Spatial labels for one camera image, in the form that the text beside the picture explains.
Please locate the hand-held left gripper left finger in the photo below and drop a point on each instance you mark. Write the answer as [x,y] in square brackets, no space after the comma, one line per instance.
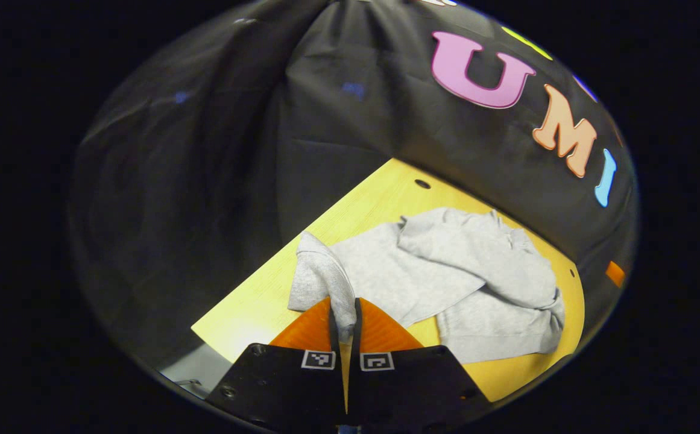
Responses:
[325,392]

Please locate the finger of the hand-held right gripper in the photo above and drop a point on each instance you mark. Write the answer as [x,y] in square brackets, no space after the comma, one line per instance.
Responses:
[615,273]

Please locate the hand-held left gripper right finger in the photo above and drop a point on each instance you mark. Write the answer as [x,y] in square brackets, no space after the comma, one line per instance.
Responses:
[365,392]

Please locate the grey sweatshirt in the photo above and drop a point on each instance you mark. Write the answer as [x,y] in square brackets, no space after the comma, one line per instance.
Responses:
[446,271]

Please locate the black backdrop cloth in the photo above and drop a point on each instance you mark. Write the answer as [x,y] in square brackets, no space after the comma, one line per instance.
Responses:
[235,181]

